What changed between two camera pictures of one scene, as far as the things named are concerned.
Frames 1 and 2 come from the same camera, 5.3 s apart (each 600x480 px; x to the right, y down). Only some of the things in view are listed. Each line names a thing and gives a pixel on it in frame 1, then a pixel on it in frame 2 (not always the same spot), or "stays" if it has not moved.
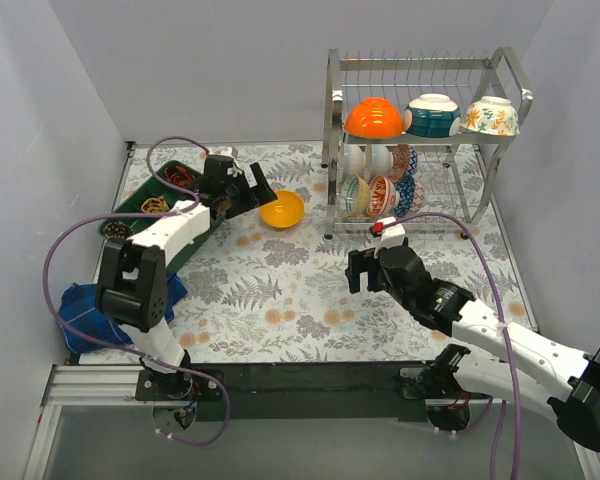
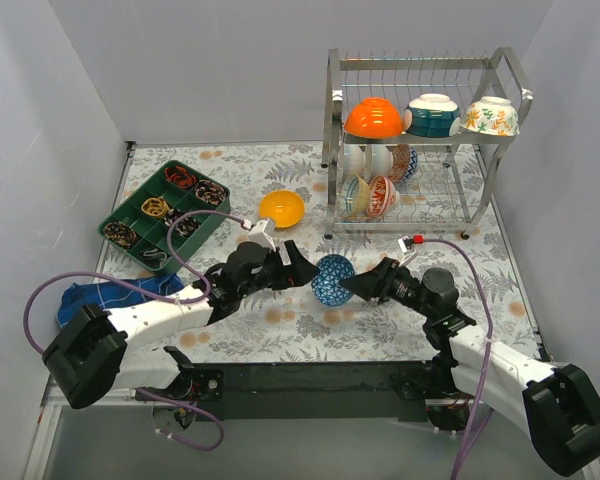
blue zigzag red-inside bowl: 404,160 stays
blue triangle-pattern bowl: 406,189 -> 327,286
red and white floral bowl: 383,198 stays
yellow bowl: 286,211 stays
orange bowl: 373,117 stays
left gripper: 247,190 -> 284,267
